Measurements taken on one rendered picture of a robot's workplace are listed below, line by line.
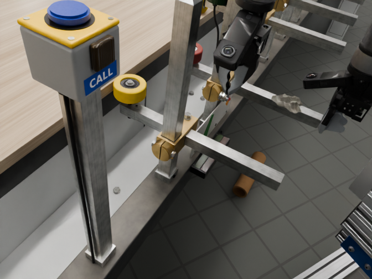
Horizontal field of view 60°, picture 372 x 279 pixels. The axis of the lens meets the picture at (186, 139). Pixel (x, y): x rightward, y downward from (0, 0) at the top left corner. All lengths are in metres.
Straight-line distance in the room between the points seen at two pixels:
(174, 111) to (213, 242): 1.00
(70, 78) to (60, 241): 0.58
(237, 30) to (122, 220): 0.48
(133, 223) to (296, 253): 1.06
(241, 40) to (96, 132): 0.30
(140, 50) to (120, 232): 0.49
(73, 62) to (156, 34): 0.72
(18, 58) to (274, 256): 1.31
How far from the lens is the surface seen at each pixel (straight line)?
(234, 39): 0.60
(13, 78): 0.85
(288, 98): 0.92
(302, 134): 2.26
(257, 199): 1.78
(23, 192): 0.78
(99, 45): 0.33
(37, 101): 0.78
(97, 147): 0.46
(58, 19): 0.34
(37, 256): 0.86
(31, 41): 0.36
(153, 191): 0.83
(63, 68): 0.34
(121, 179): 0.95
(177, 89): 0.64
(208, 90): 0.90
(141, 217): 0.79
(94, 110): 0.41
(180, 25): 0.58
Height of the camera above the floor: 1.38
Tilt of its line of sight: 45 degrees down
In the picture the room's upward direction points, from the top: 10 degrees clockwise
